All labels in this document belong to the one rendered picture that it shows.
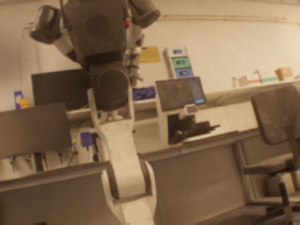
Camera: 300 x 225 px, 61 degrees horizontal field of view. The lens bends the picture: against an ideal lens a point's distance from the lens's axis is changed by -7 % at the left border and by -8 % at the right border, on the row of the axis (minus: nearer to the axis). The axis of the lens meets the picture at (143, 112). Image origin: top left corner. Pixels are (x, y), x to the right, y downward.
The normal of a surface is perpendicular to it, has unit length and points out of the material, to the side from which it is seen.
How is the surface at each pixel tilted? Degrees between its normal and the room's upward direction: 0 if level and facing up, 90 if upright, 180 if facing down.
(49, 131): 86
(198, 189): 90
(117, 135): 82
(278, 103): 90
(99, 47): 111
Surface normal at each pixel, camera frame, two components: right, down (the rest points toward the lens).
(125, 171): 0.07, -0.58
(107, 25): 0.17, 0.12
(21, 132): 0.28, -0.33
